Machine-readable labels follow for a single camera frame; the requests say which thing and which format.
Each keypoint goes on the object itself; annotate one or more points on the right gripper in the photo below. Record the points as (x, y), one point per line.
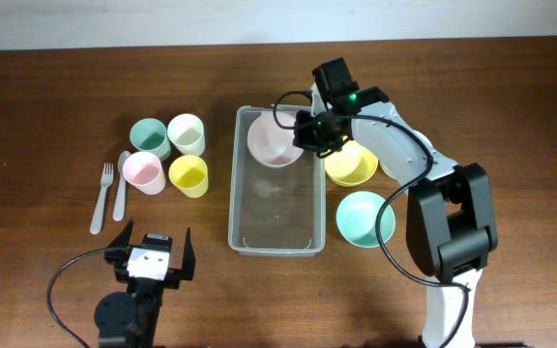
(302, 137)

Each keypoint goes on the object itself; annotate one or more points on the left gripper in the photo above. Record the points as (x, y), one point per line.
(117, 250)

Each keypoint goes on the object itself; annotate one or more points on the yellow plastic bowl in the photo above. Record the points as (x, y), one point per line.
(351, 166)

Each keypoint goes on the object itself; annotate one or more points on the pink plastic bowl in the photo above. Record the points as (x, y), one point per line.
(271, 145)

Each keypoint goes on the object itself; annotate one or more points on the teal plastic bowl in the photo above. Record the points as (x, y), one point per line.
(355, 218)

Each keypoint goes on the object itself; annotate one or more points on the clear plastic storage container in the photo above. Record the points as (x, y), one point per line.
(274, 211)

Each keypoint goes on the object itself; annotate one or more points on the pink plastic cup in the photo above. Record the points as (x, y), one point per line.
(143, 170)

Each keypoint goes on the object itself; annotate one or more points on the yellow plastic cup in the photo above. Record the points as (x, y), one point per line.
(189, 174)

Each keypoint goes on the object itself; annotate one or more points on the teal plastic cup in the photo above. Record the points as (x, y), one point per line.
(150, 135)

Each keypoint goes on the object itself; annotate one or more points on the cream plastic cup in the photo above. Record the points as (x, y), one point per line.
(186, 132)

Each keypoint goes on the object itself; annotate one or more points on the white plastic bowl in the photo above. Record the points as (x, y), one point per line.
(422, 137)

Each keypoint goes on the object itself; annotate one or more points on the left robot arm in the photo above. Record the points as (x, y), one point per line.
(130, 318)

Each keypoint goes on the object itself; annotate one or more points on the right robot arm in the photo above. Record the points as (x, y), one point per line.
(450, 224)

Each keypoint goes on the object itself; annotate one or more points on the grey plastic spoon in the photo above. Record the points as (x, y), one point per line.
(120, 199)

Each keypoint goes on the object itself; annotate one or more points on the grey plastic fork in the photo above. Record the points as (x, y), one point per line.
(106, 181)

